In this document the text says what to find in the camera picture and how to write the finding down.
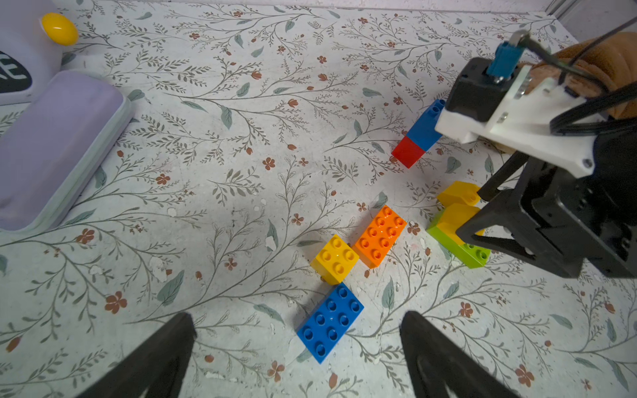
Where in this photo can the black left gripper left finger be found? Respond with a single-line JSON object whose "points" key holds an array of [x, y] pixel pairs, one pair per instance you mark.
{"points": [[156, 368]]}

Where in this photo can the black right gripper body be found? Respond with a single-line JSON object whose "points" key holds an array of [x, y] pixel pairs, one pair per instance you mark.
{"points": [[594, 217]]}

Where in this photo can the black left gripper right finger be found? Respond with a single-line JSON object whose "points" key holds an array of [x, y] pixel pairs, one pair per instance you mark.
{"points": [[437, 367]]}

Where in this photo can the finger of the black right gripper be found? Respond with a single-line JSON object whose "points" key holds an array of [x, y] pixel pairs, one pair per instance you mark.
{"points": [[491, 188], [503, 225]]}

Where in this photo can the green lego brick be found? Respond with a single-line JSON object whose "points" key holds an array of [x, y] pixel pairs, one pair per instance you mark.
{"points": [[470, 255]]}

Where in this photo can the yellow small lego brick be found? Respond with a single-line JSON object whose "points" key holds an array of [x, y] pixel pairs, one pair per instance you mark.
{"points": [[458, 192], [453, 217]]}

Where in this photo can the small blue lego brick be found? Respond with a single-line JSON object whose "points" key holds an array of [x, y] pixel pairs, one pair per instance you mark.
{"points": [[423, 133]]}

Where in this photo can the red lego brick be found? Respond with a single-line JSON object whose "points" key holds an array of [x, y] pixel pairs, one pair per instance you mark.
{"points": [[407, 153]]}

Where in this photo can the orange lego brick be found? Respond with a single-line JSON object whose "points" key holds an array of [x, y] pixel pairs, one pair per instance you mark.
{"points": [[379, 237]]}

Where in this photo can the yellow square lego brick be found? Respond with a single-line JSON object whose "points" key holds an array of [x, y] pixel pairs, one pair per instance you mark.
{"points": [[335, 261]]}

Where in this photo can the long blue lego brick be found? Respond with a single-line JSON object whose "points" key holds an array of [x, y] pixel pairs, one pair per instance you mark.
{"points": [[324, 328]]}

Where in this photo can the brown plush teddy bear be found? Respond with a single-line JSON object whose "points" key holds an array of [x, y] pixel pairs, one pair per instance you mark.
{"points": [[613, 62]]}

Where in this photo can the purple pencil case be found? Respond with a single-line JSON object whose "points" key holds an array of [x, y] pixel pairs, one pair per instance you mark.
{"points": [[55, 147]]}

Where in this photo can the purple toy radio clock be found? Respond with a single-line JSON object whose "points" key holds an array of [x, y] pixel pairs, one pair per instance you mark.
{"points": [[33, 35]]}

